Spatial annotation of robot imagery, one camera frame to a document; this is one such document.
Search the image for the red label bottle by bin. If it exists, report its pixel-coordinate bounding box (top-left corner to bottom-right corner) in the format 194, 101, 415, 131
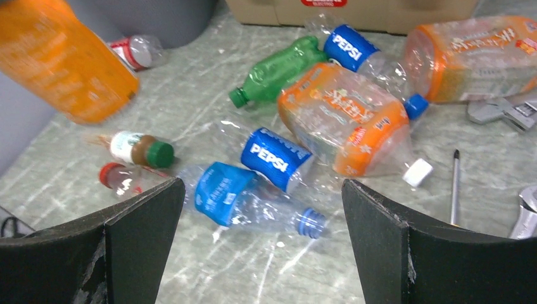
108, 35, 166, 71

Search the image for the orange label bottle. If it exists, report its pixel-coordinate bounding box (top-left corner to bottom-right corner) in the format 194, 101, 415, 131
277, 63, 433, 187
404, 15, 536, 104

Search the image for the pepsi bottle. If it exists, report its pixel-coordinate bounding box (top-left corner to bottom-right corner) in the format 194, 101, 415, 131
305, 13, 429, 120
210, 117, 337, 194

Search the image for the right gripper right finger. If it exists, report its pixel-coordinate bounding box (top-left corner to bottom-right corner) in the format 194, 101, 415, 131
341, 179, 536, 303

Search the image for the clear bottle red cap front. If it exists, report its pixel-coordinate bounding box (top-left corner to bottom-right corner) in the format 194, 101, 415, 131
99, 162, 172, 201

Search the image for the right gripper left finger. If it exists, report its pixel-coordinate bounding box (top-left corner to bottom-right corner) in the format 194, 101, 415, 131
1, 178, 185, 303

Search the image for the silver open end wrench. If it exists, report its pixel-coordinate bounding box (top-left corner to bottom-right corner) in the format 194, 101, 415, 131
509, 185, 536, 239

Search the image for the yellow black screwdriver left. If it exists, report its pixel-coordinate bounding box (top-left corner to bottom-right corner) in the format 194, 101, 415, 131
450, 149, 460, 226

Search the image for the red handled adjustable wrench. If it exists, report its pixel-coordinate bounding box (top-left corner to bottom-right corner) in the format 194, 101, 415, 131
467, 89, 536, 134

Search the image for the small orange juice bottle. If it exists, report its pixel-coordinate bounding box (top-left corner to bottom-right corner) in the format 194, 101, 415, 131
1, 1, 140, 124

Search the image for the green plastic bottle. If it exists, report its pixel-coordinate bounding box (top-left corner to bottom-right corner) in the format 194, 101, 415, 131
229, 35, 327, 108

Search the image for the brown tea bottle green cap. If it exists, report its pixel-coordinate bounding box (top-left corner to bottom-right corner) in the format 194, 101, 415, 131
83, 130, 175, 168

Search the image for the grey mesh waste bin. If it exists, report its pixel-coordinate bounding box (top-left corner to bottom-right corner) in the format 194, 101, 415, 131
67, 0, 218, 49

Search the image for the tan plastic toolbox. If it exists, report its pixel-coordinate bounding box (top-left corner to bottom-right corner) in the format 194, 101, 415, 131
226, 0, 479, 34

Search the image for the clear bottle blue label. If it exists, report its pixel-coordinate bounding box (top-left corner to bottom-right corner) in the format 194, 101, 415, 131
175, 161, 326, 239

